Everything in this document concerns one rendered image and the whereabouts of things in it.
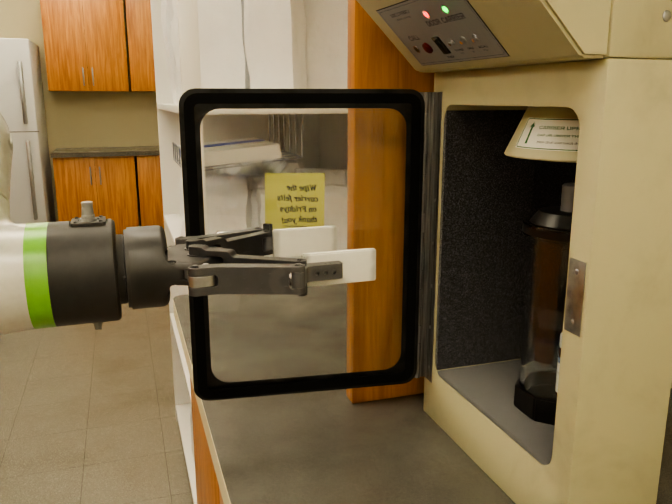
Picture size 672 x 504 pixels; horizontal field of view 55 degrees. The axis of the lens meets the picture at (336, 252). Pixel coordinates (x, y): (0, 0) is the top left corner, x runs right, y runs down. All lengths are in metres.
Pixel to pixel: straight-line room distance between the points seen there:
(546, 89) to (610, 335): 0.24
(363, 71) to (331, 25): 1.06
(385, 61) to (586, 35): 0.37
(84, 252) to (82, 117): 5.46
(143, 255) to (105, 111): 5.45
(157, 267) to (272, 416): 0.43
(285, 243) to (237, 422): 0.34
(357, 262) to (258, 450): 0.36
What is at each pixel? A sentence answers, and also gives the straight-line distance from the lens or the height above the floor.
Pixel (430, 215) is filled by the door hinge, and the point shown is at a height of 1.23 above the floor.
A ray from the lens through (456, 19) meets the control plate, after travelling 0.68.
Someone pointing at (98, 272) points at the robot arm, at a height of 1.24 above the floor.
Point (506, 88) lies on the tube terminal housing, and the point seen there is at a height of 1.39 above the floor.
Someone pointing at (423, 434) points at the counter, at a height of 0.94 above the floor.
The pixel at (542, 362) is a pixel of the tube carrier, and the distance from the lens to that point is 0.78.
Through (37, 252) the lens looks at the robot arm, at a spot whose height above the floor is 1.26.
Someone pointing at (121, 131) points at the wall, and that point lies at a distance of 6.03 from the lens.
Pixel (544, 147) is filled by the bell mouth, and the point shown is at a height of 1.33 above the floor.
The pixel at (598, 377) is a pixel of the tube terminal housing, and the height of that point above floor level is 1.12.
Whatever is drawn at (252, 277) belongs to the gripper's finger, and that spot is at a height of 1.23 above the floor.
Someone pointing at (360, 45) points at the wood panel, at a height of 1.45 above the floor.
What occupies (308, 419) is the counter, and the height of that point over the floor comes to 0.94.
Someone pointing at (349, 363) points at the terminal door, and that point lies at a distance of 0.90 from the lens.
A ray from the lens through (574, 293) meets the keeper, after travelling 0.64.
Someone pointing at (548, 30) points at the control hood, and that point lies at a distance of 0.59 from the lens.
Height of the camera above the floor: 1.38
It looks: 13 degrees down
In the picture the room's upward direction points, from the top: straight up
